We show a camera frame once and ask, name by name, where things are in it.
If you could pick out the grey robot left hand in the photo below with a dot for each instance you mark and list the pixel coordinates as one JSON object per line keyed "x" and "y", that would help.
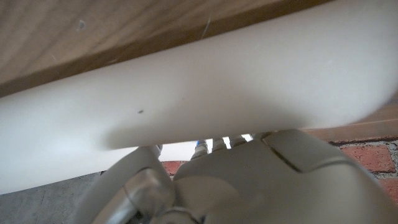
{"x": 264, "y": 186}

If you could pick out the cream memory foam sheet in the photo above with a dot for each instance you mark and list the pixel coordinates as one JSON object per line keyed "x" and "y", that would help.
{"x": 202, "y": 93}

